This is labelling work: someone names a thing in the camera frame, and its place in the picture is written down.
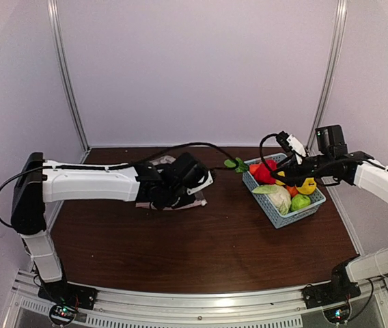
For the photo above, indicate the orange toy carrot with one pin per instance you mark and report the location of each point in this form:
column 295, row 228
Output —
column 241, row 167

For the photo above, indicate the toy cabbage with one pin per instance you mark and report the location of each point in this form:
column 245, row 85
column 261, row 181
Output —
column 278, row 195

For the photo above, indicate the aluminium frame post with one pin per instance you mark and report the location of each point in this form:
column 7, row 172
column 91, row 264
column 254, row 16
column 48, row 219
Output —
column 339, row 26
column 53, row 15

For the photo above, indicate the left aluminium frame post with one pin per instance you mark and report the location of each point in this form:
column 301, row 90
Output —
column 53, row 15

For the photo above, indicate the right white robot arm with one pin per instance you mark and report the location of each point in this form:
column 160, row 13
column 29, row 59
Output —
column 357, row 169

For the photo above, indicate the aluminium front rail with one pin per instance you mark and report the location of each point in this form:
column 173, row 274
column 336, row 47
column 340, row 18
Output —
column 283, row 307

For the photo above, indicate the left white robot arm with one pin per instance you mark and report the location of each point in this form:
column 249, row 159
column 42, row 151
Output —
column 43, row 181

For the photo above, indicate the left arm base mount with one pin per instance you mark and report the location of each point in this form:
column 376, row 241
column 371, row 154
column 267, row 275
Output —
column 67, row 300

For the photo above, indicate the yellow toy pear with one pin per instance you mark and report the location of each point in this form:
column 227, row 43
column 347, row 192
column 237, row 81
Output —
column 308, row 187

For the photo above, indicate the orange toy pumpkin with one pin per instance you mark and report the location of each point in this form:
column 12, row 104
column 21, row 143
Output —
column 293, row 191

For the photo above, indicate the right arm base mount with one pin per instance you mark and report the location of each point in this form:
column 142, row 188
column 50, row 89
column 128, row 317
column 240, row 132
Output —
column 334, row 301

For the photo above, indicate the red toy bell pepper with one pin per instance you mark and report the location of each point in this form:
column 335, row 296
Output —
column 263, row 175

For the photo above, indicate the right aluminium frame post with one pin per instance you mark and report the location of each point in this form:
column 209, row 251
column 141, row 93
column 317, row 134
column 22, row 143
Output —
column 339, row 26

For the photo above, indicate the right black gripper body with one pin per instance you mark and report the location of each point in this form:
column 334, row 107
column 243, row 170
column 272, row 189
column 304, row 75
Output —
column 294, row 171

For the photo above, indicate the green toy apple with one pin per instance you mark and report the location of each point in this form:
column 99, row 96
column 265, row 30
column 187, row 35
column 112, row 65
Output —
column 300, row 201

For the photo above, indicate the clear polka dot zip bag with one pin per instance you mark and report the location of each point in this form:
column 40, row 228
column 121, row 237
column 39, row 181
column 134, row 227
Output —
column 184, row 202

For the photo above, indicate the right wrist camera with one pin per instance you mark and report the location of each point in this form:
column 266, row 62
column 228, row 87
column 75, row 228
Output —
column 291, row 144

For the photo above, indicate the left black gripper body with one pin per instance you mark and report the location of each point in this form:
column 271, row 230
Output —
column 175, row 198

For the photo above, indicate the blue plastic basket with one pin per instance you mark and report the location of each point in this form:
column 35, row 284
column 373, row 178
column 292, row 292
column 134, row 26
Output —
column 278, row 220

